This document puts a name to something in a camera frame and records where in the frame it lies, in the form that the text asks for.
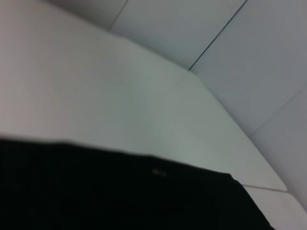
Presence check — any black t-shirt with white print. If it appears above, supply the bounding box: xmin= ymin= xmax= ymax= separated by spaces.
xmin=0 ymin=137 xmax=276 ymax=230

